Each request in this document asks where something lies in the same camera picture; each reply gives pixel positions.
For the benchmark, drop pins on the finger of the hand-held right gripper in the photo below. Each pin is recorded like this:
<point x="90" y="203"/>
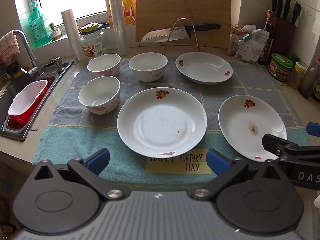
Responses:
<point x="275" y="143"/>
<point x="313" y="129"/>

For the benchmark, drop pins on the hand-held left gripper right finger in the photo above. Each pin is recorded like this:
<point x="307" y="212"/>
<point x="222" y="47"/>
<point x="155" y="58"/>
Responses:
<point x="217" y="161"/>

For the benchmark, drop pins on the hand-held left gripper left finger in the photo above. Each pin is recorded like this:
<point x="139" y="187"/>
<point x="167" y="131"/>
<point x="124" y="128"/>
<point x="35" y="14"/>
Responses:
<point x="98" y="158"/>

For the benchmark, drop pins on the white fruit print plate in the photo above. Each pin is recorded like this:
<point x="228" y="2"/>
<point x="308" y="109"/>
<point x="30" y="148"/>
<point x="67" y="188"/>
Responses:
<point x="203" y="67"/>
<point x="161" y="122"/>
<point x="250" y="122"/>

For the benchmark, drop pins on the white pink floral bowl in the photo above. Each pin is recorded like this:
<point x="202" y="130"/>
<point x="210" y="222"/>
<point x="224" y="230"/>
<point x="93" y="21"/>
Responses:
<point x="148" y="67"/>
<point x="99" y="97"/>
<point x="103" y="66"/>

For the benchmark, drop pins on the yellow lid spice jar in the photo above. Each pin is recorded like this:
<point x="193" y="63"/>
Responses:
<point x="296" y="76"/>

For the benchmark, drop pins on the green lid jar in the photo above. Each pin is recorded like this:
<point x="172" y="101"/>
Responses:
<point x="280" y="67"/>

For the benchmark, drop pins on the grey teal checked towel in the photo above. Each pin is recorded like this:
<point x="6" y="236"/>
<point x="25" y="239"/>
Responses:
<point x="225" y="90"/>

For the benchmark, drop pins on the red white wash basin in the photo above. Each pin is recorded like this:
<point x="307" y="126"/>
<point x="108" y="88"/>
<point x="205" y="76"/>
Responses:
<point x="25" y="102"/>

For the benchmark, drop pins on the dark wooden knife block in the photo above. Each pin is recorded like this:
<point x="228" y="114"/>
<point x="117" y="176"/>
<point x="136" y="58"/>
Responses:
<point x="285" y="37"/>

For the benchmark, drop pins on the dark sauce bottle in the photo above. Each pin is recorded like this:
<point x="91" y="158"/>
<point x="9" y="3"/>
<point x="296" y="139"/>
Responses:
<point x="268" y="42"/>

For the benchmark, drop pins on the steel kitchen sink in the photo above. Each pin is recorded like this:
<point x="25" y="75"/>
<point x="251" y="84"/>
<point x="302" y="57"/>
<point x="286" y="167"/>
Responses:
<point x="62" y="66"/>

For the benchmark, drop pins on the white food packet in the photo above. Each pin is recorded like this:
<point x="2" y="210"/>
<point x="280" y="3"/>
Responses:
<point x="252" y="46"/>

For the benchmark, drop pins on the steel sink soap dispenser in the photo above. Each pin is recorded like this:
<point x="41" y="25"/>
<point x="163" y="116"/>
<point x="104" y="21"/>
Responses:
<point x="58" y="63"/>

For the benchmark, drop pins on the brown food packet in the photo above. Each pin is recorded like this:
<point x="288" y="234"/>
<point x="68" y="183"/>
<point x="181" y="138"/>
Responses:
<point x="235" y="42"/>

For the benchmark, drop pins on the glass jar yellow lid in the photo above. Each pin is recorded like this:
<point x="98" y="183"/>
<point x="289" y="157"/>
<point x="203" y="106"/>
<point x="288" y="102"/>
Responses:
<point x="92" y="45"/>

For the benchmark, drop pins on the small potted plant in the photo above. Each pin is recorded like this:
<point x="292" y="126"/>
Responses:
<point x="55" y="32"/>

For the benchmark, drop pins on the steel kitchen faucet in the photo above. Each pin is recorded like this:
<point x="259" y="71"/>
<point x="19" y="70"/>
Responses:
<point x="25" y="42"/>

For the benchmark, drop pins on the stack of clear plastic cups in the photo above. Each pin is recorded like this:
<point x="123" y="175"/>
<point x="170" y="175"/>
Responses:
<point x="117" y="17"/>

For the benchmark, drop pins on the red white checked dishcloth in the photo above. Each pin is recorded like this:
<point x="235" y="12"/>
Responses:
<point x="8" y="46"/>

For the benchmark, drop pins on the green dish soap bottle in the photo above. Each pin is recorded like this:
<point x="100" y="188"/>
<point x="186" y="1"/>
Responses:
<point x="37" y="27"/>

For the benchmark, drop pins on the orange plastic jug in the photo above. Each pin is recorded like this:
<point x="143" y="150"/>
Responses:
<point x="128" y="7"/>

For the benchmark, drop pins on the bamboo cutting board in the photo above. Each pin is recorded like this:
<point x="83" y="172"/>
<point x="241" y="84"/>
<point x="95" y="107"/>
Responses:
<point x="175" y="5"/>

